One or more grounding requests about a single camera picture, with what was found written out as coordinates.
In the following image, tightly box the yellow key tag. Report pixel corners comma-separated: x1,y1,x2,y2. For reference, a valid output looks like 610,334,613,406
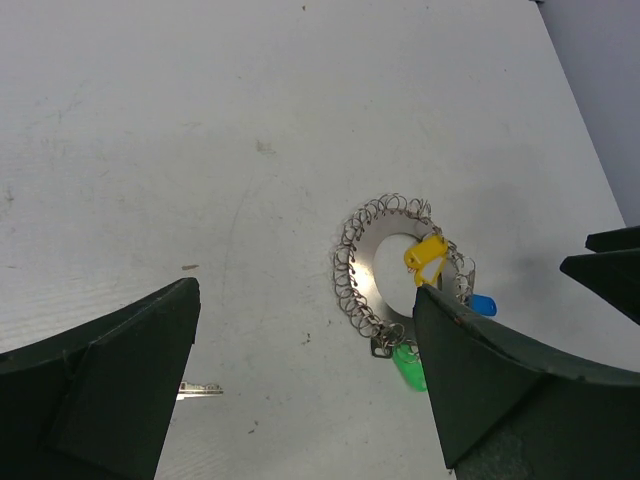
404,235,448,287

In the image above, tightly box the blue key tag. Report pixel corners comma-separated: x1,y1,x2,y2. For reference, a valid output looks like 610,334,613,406
470,294,498,317

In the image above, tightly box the green key tag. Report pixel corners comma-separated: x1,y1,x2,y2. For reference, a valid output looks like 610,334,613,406
392,342,428,392

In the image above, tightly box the loose silver key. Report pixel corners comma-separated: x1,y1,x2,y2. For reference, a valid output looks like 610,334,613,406
176,381,224,401

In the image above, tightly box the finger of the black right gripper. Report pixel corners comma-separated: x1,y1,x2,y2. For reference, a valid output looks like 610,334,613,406
560,226,640,324

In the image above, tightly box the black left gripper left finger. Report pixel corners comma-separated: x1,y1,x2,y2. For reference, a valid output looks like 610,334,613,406
1,277,201,479

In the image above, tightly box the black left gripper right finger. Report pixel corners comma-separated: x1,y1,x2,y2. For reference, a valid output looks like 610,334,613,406
413,287,639,479

